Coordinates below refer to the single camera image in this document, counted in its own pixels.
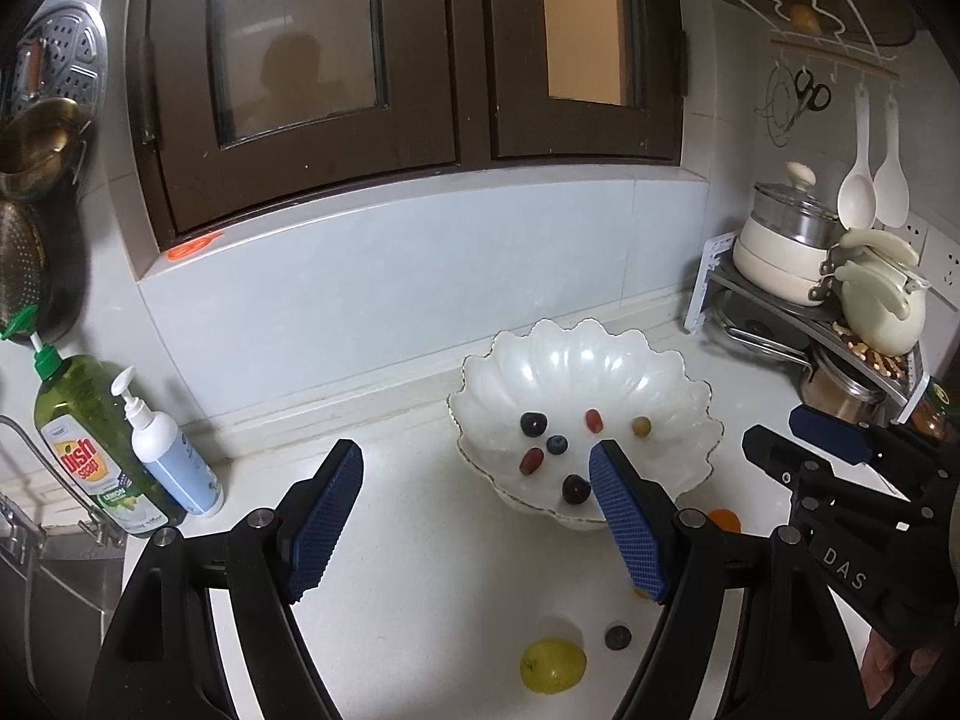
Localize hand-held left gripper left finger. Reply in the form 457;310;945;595
86;439;366;720

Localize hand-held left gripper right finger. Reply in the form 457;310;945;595
587;439;871;720

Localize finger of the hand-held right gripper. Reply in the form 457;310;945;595
742;426;931;527
789;405;960;481

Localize white scalloped bowl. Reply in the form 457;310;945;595
448;319;725;532

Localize person's right hand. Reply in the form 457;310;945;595
861;630;946;706

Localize stainless steel pot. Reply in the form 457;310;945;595
799;360;890;425

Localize patterned mat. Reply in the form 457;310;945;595
832;321;912;377

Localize glass jar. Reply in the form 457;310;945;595
907;379;953;440

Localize stainless steel pan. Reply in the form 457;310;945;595
712;292;815;368

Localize cream kettle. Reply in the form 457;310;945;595
834;227;931;356

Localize yellow-green lemon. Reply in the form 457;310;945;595
521;637;587;693

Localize white pump bottle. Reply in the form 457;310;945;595
111;366;224;517

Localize cream cooking pot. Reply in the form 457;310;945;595
733;199;845;307

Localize grey corner shelf rack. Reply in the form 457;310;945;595
684;234;931;421

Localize white ladle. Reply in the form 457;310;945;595
836;82;878;230

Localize glass lid with cream knob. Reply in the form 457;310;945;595
754;161;841;222

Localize white rice paddle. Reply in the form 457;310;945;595
874;94;912;230

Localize stainless steel sink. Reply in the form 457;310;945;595
0;495;125;691

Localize green dish soap bottle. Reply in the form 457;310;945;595
0;306;188;537

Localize orange sticker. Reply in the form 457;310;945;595
166;238;224;262

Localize black scissors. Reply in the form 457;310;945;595
784;67;832;132

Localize metal colander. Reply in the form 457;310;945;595
0;199;87;346

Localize brown wooden window sash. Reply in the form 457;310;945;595
480;0;687;166
127;0;470;260

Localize brass pot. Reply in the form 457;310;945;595
0;97;95;200

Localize white wire wall rack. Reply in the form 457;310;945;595
712;0;901;80

